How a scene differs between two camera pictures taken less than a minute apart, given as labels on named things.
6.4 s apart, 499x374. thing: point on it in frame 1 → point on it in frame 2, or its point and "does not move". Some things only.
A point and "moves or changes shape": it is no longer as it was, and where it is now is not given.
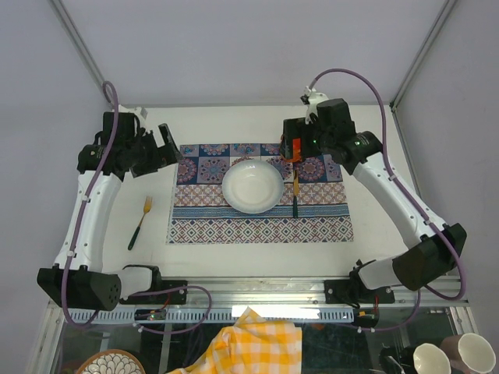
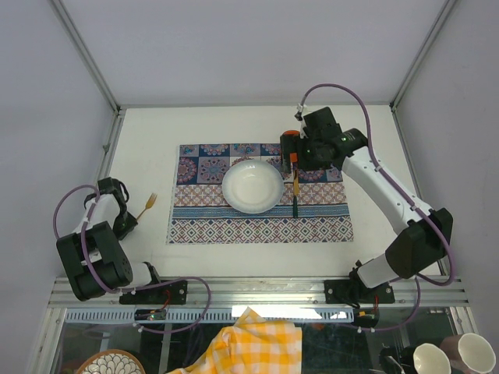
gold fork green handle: x=146 y=206 moves or changes shape
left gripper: x=163 y=157 → x=132 y=222
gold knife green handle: x=295 y=194 does not move
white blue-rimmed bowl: x=253 y=186 does not move
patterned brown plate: x=111 y=361 does not move
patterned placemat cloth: x=313 y=205 does not move
